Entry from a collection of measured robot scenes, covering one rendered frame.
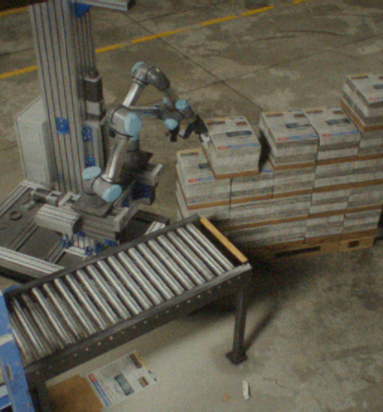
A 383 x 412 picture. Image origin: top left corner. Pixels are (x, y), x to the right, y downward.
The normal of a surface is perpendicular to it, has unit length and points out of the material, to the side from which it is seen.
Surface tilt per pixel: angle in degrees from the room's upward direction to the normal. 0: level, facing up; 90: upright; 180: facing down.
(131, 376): 0
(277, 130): 1
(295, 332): 0
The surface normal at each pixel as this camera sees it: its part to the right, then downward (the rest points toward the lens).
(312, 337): 0.01, -0.78
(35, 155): -0.37, 0.58
